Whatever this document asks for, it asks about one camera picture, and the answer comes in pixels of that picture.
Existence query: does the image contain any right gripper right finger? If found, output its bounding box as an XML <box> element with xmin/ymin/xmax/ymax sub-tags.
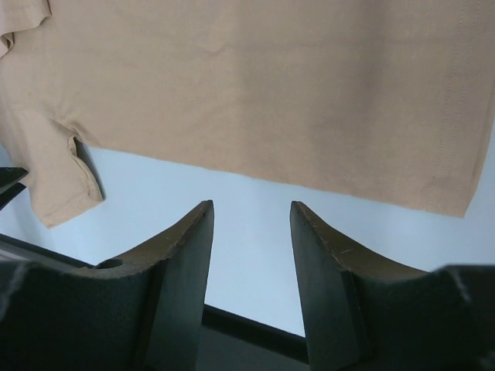
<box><xmin>290</xmin><ymin>201</ymin><xmax>494</xmax><ymax>370</ymax></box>

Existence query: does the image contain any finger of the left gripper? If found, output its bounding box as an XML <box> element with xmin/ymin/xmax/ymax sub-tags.
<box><xmin>0</xmin><ymin>167</ymin><xmax>29</xmax><ymax>210</ymax></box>

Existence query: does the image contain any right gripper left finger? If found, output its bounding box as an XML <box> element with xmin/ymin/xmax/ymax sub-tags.
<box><xmin>1</xmin><ymin>200</ymin><xmax>214</xmax><ymax>370</ymax></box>

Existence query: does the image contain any beige t shirt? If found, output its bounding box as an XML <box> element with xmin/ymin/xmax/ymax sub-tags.
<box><xmin>1</xmin><ymin>1</ymin><xmax>494</xmax><ymax>227</ymax></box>

